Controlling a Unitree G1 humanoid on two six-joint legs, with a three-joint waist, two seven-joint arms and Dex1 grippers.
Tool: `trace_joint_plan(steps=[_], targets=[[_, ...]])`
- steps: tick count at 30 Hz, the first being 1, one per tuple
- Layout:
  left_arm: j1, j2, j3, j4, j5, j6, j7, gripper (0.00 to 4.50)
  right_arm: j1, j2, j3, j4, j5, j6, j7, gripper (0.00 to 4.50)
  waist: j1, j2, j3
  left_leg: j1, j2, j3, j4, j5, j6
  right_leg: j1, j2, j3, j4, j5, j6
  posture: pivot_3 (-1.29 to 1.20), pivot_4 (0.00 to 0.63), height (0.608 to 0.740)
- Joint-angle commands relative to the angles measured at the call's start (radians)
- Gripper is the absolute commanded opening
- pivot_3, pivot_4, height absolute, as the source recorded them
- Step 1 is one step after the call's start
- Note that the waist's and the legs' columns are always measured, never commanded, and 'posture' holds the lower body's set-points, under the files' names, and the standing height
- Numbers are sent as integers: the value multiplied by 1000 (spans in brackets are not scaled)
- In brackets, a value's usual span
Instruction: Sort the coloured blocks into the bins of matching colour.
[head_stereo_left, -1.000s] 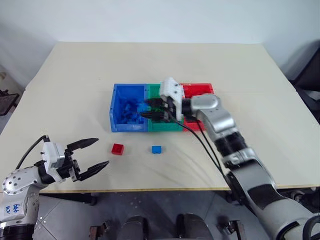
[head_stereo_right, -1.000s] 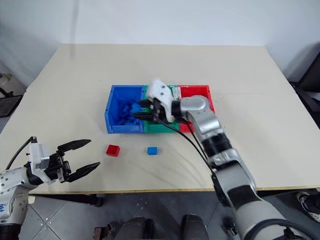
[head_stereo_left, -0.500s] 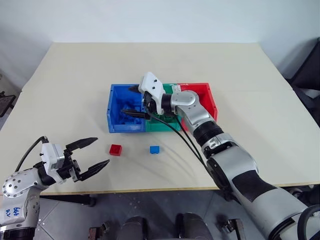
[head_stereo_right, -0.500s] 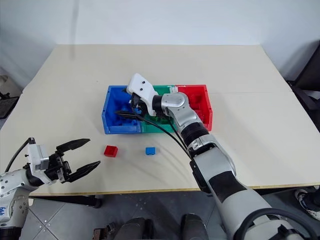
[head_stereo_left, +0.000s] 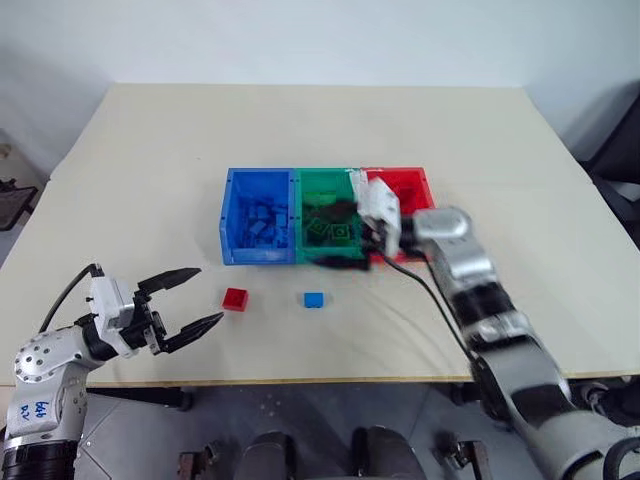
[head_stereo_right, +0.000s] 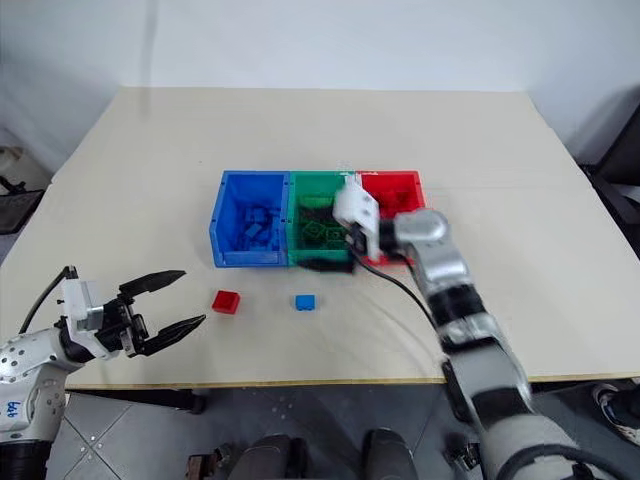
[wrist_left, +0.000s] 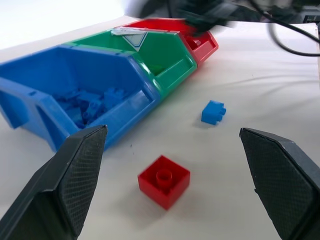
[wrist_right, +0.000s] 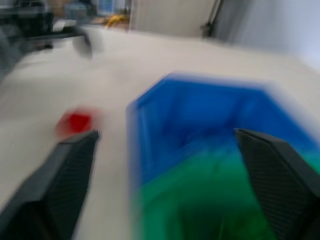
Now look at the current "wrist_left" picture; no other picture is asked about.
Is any small blue building block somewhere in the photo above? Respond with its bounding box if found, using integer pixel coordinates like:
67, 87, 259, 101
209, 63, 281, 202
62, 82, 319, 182
200, 99, 228, 126

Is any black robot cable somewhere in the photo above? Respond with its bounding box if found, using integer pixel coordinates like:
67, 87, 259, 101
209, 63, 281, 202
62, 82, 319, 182
248, 0, 320, 57
249, 0, 320, 43

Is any blue plastic storage bin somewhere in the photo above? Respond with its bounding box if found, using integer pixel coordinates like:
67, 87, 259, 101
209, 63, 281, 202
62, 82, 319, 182
0, 44, 161, 153

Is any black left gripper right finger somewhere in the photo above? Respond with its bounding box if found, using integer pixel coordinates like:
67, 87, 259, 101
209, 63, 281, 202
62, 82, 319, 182
239, 127, 320, 240

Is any red plastic storage bin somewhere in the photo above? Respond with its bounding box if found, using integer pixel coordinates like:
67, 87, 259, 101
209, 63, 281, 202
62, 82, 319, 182
117, 17, 220, 68

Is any grey background device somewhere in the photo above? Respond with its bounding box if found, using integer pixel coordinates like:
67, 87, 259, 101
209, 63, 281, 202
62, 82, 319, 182
301, 4, 320, 26

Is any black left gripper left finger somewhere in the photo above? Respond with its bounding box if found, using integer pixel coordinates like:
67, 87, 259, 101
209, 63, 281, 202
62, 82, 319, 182
0, 124, 109, 240

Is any white triangle label sticker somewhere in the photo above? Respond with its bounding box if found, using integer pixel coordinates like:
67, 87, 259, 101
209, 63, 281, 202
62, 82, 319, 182
111, 28, 149, 52

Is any red hollow building block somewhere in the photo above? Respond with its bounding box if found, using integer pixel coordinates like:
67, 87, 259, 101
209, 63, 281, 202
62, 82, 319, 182
137, 154, 191, 211

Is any green plastic storage bin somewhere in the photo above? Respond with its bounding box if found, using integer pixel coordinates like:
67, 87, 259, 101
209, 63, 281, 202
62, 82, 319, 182
62, 29, 199, 99

